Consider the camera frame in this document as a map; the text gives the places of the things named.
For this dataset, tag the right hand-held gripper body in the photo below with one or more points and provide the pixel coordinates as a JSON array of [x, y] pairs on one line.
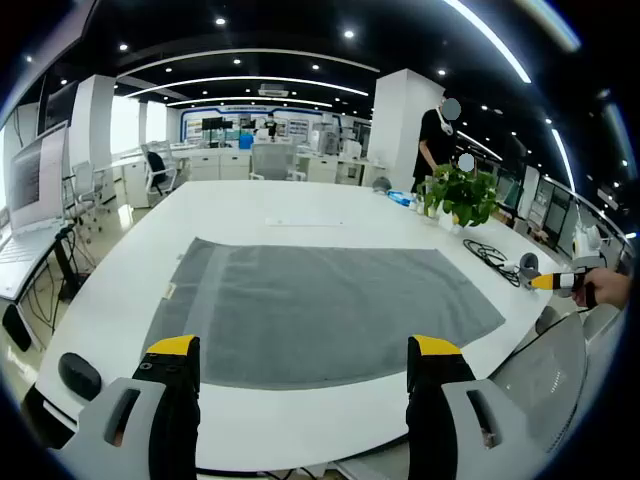
[[587, 250]]

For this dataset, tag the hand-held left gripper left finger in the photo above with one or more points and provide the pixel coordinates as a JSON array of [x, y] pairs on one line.
[[172, 425]]

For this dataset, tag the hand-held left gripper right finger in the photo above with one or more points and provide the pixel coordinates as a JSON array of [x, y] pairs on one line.
[[430, 425]]

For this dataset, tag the grey towel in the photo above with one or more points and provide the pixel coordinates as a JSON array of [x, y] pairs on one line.
[[325, 300]]

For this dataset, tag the person's right hand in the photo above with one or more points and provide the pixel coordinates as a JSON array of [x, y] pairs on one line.
[[607, 287]]

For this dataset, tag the grey round object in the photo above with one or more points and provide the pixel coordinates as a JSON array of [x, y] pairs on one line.
[[529, 262]]

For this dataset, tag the black oval case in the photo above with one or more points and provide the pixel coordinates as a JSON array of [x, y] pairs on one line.
[[80, 375]]

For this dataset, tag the grey mesh office chair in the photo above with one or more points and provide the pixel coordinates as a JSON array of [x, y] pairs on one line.
[[545, 390]]

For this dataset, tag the white table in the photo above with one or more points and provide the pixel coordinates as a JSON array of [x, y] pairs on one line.
[[300, 425]]

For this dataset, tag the green potted plant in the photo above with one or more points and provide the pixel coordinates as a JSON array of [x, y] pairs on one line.
[[465, 195]]

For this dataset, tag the blue packet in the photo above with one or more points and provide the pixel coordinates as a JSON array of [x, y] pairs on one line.
[[400, 196]]

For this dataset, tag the grey cap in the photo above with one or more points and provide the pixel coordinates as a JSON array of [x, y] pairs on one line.
[[382, 184]]

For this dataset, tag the black-backed office chair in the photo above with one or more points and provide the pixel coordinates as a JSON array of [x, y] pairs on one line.
[[156, 162]]

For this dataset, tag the white office chair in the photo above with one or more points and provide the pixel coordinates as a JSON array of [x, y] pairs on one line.
[[85, 175]]

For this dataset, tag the white laptop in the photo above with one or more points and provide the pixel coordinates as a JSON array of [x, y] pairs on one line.
[[35, 180]]

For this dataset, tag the dark wall monitor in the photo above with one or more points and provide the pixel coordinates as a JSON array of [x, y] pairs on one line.
[[60, 105]]

